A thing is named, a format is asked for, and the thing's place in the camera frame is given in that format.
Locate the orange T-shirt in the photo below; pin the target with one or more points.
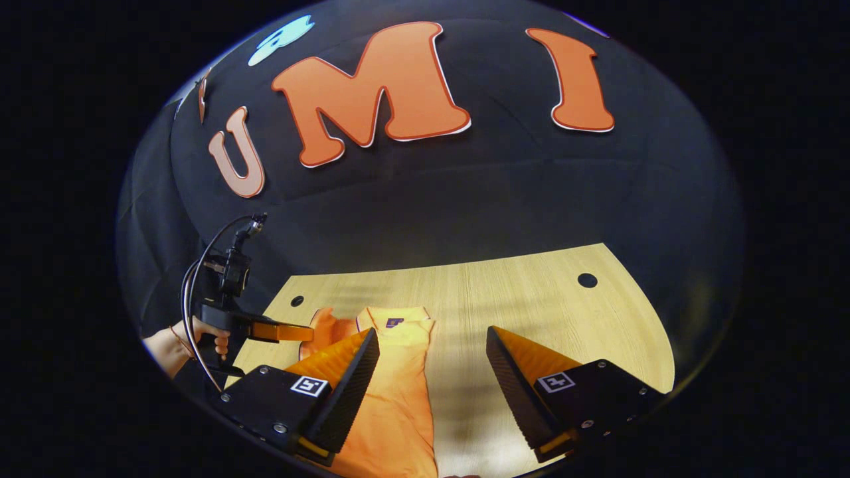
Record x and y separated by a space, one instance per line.
398 411

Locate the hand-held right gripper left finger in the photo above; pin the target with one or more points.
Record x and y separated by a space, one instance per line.
348 398

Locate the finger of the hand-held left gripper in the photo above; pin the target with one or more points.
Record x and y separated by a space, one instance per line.
279 332

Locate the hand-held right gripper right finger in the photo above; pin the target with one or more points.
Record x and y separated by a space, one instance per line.
514 398

